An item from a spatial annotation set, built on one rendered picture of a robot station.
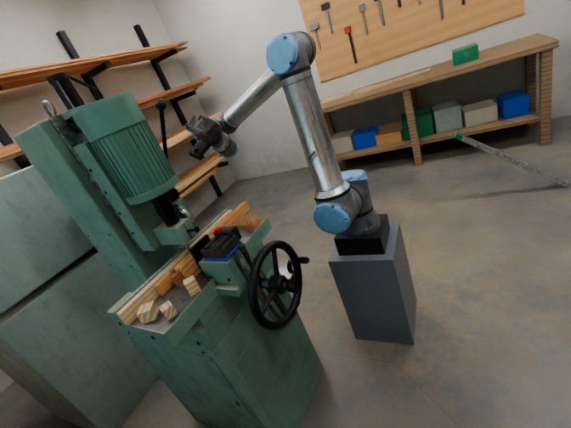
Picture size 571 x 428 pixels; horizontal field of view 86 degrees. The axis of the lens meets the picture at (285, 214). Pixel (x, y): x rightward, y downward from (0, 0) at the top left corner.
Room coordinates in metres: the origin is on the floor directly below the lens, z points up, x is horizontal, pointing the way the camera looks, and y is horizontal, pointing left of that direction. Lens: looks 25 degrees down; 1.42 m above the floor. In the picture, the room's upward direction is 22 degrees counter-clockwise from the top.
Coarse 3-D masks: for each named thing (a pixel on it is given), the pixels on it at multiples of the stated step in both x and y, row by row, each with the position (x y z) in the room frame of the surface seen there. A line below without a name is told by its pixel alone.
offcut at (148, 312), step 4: (144, 304) 0.82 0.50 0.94; (148, 304) 0.81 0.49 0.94; (152, 304) 0.80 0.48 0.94; (140, 308) 0.80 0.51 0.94; (144, 308) 0.79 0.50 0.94; (148, 308) 0.78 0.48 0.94; (152, 308) 0.79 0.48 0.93; (156, 308) 0.81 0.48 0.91; (140, 312) 0.78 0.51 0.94; (144, 312) 0.78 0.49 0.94; (148, 312) 0.77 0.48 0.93; (152, 312) 0.78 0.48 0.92; (156, 312) 0.80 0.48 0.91; (140, 316) 0.78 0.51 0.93; (144, 316) 0.78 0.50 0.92; (148, 316) 0.77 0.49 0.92; (152, 316) 0.77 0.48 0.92; (156, 316) 0.79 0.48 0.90; (140, 320) 0.78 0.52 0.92; (144, 320) 0.78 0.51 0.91; (148, 320) 0.78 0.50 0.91; (152, 320) 0.77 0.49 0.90
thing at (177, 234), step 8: (160, 224) 1.09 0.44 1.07; (176, 224) 1.02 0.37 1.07; (184, 224) 1.01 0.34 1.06; (192, 224) 1.03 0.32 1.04; (160, 232) 1.04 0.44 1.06; (168, 232) 1.01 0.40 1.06; (176, 232) 0.99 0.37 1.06; (184, 232) 1.00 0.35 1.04; (192, 232) 1.02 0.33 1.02; (160, 240) 1.06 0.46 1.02; (168, 240) 1.03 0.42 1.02; (176, 240) 1.00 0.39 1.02; (184, 240) 0.99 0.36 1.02
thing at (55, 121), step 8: (56, 120) 1.09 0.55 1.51; (64, 120) 1.10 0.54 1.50; (72, 120) 1.12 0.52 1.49; (56, 128) 1.08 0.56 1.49; (64, 128) 1.09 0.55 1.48; (72, 128) 1.11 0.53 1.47; (64, 136) 1.08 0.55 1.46; (72, 136) 1.10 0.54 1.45; (80, 136) 1.12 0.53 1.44; (72, 144) 1.09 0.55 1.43; (72, 152) 1.08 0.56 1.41; (80, 160) 1.08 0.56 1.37; (88, 176) 1.08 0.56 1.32; (96, 184) 1.08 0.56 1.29; (112, 208) 1.08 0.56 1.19; (128, 232) 1.08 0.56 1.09
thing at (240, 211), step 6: (240, 204) 1.32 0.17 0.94; (246, 204) 1.33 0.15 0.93; (234, 210) 1.28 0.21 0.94; (240, 210) 1.29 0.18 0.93; (246, 210) 1.32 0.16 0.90; (228, 216) 1.24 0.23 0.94; (234, 216) 1.25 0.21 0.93; (222, 222) 1.20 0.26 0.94; (228, 222) 1.21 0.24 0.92; (210, 234) 1.13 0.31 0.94; (168, 276) 0.93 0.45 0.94; (162, 282) 0.91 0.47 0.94; (168, 282) 0.92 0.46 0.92; (156, 288) 0.89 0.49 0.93; (162, 288) 0.90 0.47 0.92; (168, 288) 0.91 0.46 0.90; (162, 294) 0.89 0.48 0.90
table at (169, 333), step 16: (256, 240) 1.07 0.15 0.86; (176, 288) 0.90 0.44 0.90; (208, 288) 0.85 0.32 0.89; (224, 288) 0.84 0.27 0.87; (240, 288) 0.82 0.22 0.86; (160, 304) 0.84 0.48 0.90; (176, 304) 0.81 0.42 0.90; (192, 304) 0.79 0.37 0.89; (208, 304) 0.82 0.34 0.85; (160, 320) 0.76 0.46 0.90; (176, 320) 0.73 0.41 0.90; (192, 320) 0.76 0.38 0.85; (144, 336) 0.77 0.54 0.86; (160, 336) 0.71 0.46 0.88; (176, 336) 0.71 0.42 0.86
